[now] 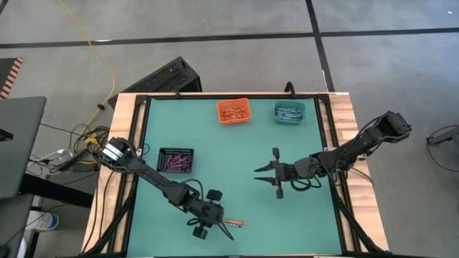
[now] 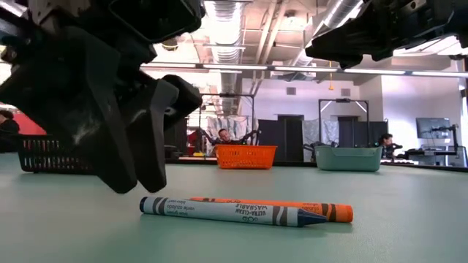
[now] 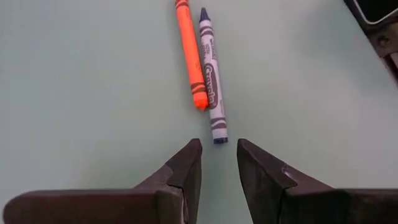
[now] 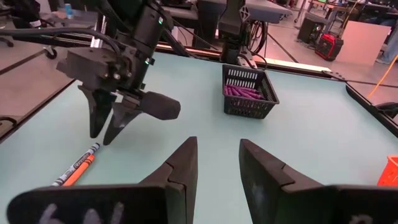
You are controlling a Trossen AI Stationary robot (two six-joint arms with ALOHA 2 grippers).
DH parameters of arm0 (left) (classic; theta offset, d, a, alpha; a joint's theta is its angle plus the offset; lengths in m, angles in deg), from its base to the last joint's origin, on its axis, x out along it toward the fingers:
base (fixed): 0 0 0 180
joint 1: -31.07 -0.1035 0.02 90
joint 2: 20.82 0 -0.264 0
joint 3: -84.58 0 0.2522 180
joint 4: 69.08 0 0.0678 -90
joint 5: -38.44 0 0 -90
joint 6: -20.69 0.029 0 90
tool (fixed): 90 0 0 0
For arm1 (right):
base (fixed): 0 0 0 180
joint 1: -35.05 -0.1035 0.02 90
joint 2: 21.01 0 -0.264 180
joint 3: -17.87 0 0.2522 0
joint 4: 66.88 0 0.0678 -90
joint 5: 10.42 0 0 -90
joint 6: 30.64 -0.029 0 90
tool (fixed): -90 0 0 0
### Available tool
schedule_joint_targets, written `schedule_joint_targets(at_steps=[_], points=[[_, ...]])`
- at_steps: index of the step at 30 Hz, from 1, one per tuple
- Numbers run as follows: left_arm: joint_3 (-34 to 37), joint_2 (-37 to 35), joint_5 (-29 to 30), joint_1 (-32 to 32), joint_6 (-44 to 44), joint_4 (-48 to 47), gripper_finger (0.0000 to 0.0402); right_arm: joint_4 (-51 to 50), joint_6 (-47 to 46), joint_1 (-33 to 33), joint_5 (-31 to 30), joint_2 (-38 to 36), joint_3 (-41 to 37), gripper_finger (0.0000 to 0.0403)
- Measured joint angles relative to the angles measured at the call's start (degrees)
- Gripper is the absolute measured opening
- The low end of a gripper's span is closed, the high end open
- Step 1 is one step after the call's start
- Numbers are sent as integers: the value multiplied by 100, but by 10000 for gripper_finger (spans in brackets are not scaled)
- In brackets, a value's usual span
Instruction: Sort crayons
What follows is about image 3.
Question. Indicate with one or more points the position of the teal table mat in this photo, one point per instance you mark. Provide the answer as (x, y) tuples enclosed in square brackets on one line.
[(93, 77)]

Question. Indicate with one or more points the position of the orange crayon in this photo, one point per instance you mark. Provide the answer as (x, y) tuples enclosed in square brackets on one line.
[(191, 53)]

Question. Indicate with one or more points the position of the blue green crayon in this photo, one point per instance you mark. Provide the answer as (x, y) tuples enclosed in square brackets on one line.
[(213, 77)]

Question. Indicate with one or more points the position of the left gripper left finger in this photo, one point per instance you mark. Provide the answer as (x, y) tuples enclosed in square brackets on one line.
[(109, 208)]

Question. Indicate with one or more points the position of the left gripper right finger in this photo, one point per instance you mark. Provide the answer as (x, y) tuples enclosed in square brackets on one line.
[(311, 208)]

